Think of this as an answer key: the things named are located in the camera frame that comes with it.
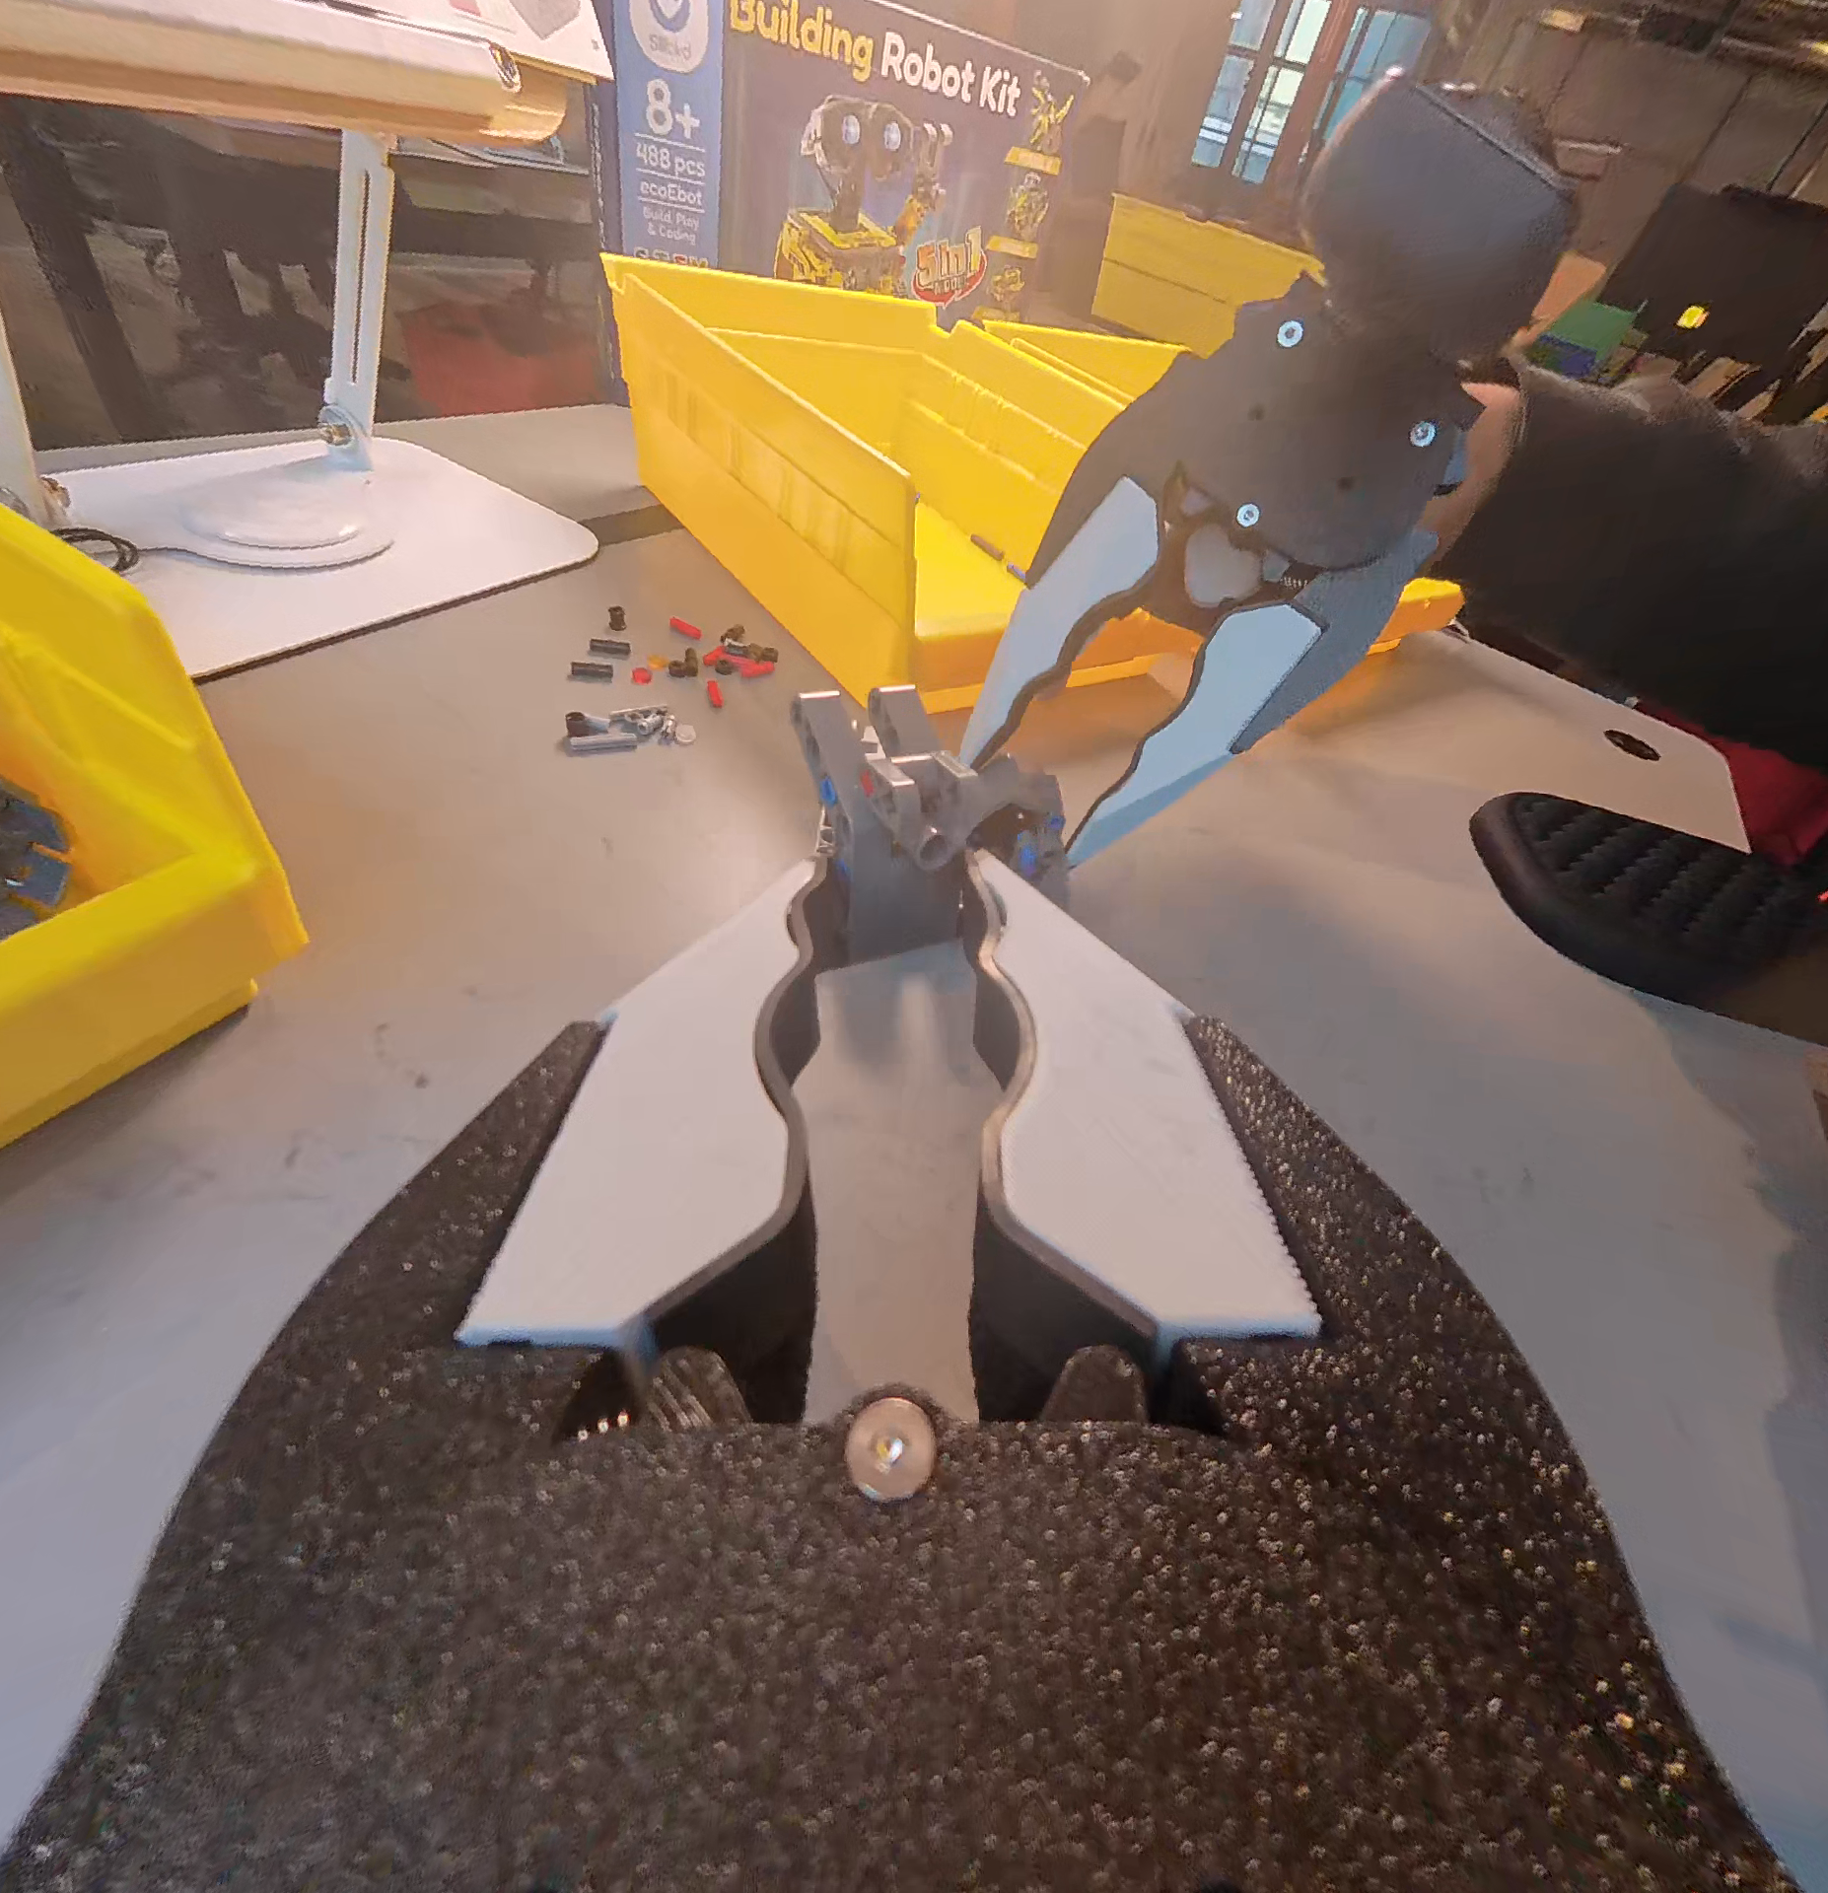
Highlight blue robot kit box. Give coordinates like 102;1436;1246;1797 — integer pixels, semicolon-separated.
596;0;1094;320

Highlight white book stand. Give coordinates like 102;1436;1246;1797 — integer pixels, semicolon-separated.
0;0;604;683

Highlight dark framed window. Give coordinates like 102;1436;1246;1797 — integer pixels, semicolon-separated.
1193;0;1434;187

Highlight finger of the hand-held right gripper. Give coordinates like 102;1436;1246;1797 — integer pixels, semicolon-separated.
1070;597;1337;870
956;472;1171;769

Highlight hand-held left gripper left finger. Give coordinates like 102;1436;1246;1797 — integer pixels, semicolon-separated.
455;857;825;1350

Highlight instruction booklet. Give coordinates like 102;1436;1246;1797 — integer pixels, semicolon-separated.
323;0;600;82

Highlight black monitor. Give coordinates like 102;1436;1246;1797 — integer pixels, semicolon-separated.
1608;185;1828;430

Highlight grey motor block assembly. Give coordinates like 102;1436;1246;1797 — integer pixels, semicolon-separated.
823;761;1075;965

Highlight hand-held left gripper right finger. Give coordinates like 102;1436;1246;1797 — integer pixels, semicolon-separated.
973;854;1327;1350

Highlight scattered small building pins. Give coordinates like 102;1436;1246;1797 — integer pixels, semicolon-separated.
586;602;784;712

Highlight grey desk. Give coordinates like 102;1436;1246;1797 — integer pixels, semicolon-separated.
0;400;1828;1893

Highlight dark grey brick beam assembly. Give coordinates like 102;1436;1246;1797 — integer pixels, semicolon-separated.
790;683;931;830

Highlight yellow plastic parts bin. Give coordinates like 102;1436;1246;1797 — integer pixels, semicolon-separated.
604;255;1462;716
914;316;1198;489
0;486;309;1161
1094;192;1323;357

